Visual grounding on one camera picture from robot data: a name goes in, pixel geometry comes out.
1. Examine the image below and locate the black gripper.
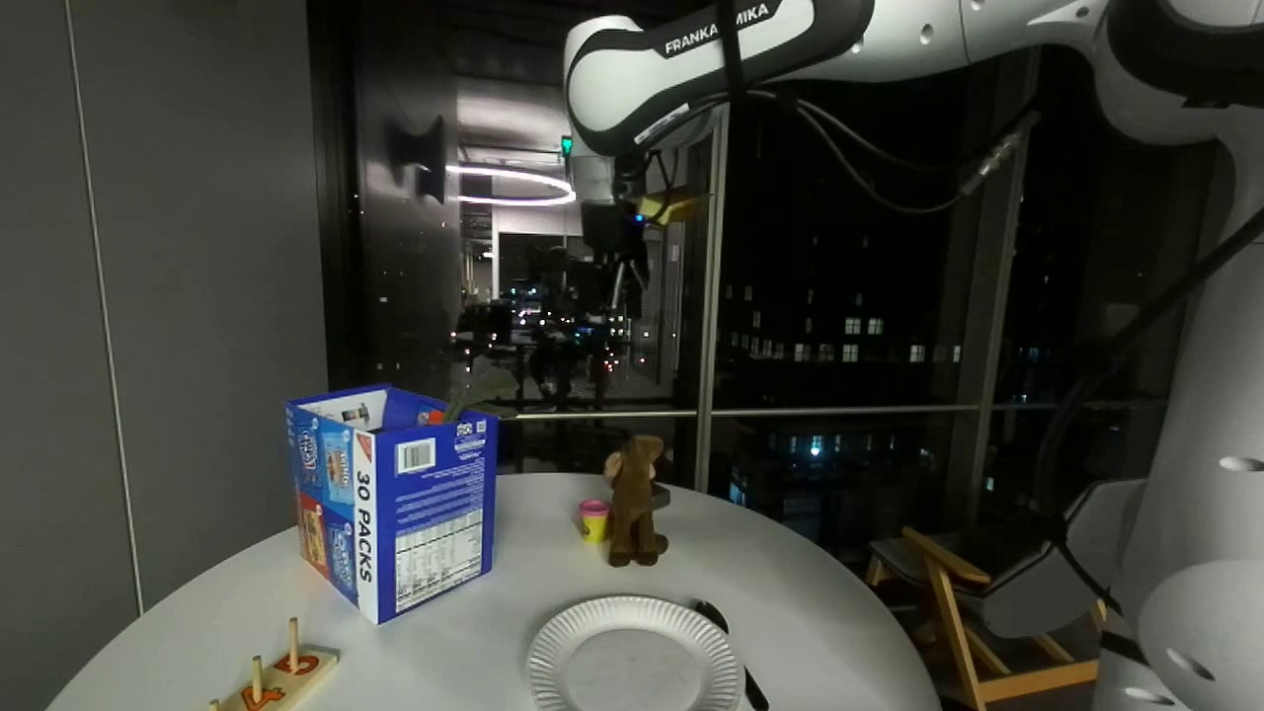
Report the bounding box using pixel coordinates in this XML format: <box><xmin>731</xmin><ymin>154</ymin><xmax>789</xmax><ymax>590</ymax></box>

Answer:
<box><xmin>586</xmin><ymin>196</ymin><xmax>659</xmax><ymax>350</ymax></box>

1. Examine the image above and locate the brown plush toy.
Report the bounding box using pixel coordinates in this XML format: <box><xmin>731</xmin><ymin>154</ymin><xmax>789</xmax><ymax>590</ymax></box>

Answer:
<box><xmin>600</xmin><ymin>431</ymin><xmax>676</xmax><ymax>572</ymax></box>

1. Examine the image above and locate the blue cardboard box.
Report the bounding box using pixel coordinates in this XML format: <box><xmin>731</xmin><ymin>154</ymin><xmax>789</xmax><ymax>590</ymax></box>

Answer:
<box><xmin>280</xmin><ymin>385</ymin><xmax>503</xmax><ymax>627</ymax></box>

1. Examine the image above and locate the white paper plate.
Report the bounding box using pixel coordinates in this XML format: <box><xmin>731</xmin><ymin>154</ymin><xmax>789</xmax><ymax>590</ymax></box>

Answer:
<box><xmin>522</xmin><ymin>593</ymin><xmax>751</xmax><ymax>711</ymax></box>

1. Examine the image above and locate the wooden lounge chair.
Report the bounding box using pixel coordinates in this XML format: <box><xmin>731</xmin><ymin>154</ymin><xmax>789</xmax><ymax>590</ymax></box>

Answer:
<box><xmin>863</xmin><ymin>504</ymin><xmax>1120</xmax><ymax>711</ymax></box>

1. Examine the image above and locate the wooden peg board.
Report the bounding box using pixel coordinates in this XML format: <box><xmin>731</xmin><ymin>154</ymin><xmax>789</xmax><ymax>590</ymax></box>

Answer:
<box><xmin>209</xmin><ymin>616</ymin><xmax>343</xmax><ymax>711</ymax></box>

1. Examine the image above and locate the window frame post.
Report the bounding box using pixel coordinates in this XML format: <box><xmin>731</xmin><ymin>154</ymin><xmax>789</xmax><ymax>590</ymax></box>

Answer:
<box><xmin>692</xmin><ymin>102</ymin><xmax>735</xmax><ymax>497</ymax></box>

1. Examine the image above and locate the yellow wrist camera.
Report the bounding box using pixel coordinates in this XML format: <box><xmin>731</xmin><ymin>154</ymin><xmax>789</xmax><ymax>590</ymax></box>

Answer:
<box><xmin>630</xmin><ymin>185</ymin><xmax>705</xmax><ymax>228</ymax></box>

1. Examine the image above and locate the window horizontal rail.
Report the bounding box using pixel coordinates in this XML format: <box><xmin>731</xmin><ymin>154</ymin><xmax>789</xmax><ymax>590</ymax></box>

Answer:
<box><xmin>490</xmin><ymin>400</ymin><xmax>1150</xmax><ymax>428</ymax></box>

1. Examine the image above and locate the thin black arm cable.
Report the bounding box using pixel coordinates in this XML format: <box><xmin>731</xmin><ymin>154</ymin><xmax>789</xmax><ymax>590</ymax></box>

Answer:
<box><xmin>735</xmin><ymin>77</ymin><xmax>1049</xmax><ymax>227</ymax></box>

